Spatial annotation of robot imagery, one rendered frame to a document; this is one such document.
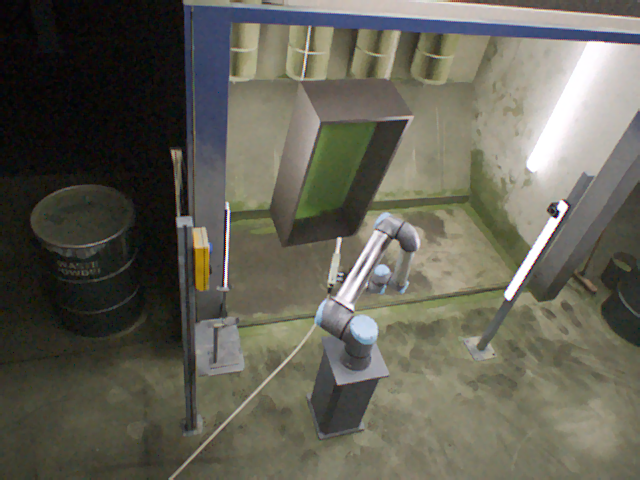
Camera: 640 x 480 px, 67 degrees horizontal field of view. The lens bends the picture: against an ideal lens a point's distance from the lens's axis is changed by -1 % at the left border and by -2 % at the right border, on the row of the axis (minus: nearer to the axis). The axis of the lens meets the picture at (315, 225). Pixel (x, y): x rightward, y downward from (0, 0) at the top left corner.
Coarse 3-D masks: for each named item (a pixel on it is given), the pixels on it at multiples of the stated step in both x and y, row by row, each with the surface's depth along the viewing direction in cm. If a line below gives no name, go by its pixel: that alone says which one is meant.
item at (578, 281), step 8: (608, 224) 386; (600, 240) 399; (592, 256) 414; (576, 272) 437; (584, 272) 430; (576, 280) 436; (584, 280) 430; (576, 288) 433; (584, 288) 429; (592, 288) 424; (584, 296) 426; (592, 296) 427
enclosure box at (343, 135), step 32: (320, 96) 274; (352, 96) 280; (384, 96) 287; (288, 128) 306; (320, 128) 264; (352, 128) 327; (384, 128) 314; (288, 160) 315; (320, 160) 343; (352, 160) 356; (384, 160) 320; (288, 192) 323; (320, 192) 374; (352, 192) 369; (288, 224) 333; (320, 224) 374; (352, 224) 377
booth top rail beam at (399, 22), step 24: (288, 24) 194; (312, 24) 197; (336, 24) 200; (360, 24) 203; (384, 24) 206; (408, 24) 209; (432, 24) 212; (456, 24) 215; (480, 24) 219; (504, 24) 222; (528, 24) 227; (552, 24) 234
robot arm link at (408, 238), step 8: (408, 224) 269; (400, 232) 267; (408, 232) 267; (416, 232) 271; (400, 240) 269; (408, 240) 267; (416, 240) 269; (400, 248) 281; (408, 248) 271; (416, 248) 272; (400, 256) 285; (408, 256) 280; (400, 264) 290; (408, 264) 288; (400, 272) 297; (408, 272) 298; (392, 280) 315; (400, 280) 304; (392, 288) 317; (400, 288) 312
